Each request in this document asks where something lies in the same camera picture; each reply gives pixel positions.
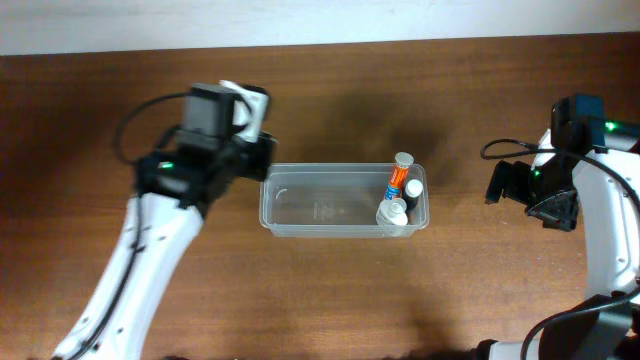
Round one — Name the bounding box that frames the dark bottle white cap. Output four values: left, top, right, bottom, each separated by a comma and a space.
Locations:
402, 179, 424, 211

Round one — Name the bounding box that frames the orange glue stick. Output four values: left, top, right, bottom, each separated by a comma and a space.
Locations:
384, 152, 414, 200

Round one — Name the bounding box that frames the white calamine lotion bottle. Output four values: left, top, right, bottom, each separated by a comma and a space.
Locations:
376, 198, 408, 237

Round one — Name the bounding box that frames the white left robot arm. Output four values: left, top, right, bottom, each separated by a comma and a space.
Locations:
52, 80, 276, 359

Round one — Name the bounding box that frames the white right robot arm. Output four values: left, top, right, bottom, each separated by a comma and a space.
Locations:
473, 94, 639, 360

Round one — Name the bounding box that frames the clear plastic container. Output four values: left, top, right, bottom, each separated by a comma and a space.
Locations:
259, 163, 430, 238

